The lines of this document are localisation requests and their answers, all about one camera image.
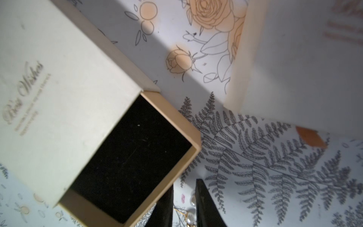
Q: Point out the floral table cloth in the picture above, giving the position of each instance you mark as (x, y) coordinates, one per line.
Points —
(259, 172)

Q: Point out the cream drawer jewelry box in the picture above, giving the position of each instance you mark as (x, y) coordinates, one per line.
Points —
(86, 136)

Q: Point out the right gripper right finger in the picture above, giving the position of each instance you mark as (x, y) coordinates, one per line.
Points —
(206, 210)

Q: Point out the pearl earrings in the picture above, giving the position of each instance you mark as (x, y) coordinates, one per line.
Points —
(186, 216)

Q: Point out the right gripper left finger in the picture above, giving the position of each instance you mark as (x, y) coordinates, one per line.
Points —
(162, 215)

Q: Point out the cream jewelry box right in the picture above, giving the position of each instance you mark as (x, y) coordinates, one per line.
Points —
(301, 62)

